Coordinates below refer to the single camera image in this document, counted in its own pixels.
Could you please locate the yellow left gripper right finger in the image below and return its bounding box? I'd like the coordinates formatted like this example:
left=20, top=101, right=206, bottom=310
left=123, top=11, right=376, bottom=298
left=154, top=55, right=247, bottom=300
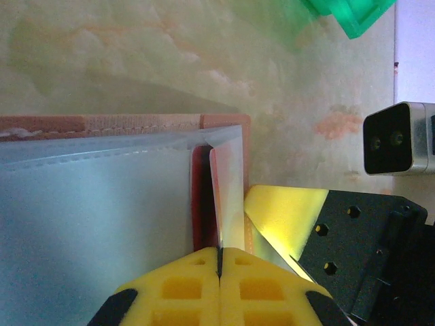
left=220, top=247, right=354, bottom=326

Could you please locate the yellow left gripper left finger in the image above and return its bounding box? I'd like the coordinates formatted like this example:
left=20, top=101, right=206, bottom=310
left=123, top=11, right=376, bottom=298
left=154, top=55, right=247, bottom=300
left=86, top=247, right=222, bottom=326

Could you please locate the red white card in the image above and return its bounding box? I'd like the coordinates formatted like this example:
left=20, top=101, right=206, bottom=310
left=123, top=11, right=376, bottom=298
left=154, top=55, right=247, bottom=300
left=209, top=135, right=246, bottom=253

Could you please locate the green plastic bin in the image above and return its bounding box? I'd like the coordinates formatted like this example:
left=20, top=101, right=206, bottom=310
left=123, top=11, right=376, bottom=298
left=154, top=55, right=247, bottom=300
left=302, top=0, right=397, bottom=40

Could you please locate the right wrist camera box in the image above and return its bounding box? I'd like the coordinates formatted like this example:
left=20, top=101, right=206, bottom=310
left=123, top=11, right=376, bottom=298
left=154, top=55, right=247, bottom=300
left=362, top=101, right=435, bottom=176

